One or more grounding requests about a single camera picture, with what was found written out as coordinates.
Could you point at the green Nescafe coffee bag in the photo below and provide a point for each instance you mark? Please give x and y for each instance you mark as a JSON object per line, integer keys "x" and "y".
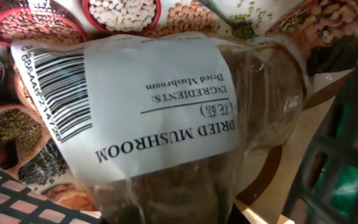
{"x": 330, "y": 170}

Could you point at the grey plastic basket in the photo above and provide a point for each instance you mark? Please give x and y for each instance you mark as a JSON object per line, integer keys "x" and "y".
{"x": 129, "y": 129}

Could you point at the beige dried mushroom bag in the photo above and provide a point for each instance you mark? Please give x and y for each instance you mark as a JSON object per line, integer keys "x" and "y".
{"x": 324, "y": 32}

